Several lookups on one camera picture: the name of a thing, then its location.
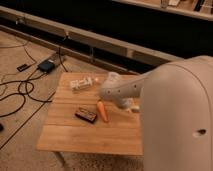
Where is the black power adapter box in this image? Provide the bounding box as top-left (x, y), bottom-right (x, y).
top-left (38, 60), bottom-right (55, 73)

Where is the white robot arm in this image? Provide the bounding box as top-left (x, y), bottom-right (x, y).
top-left (99, 55), bottom-right (213, 171)

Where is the wooden table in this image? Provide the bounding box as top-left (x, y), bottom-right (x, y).
top-left (37, 73), bottom-right (143, 155)

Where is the orange carrot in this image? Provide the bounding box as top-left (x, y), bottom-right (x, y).
top-left (97, 100), bottom-right (109, 122)

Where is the white sponge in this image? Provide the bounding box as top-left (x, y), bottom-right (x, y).
top-left (130, 105), bottom-right (140, 113)

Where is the small black device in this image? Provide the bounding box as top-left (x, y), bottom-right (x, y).
top-left (17, 64), bottom-right (30, 72)

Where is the black floor cable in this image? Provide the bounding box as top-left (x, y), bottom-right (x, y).
top-left (0, 43), bottom-right (68, 118)

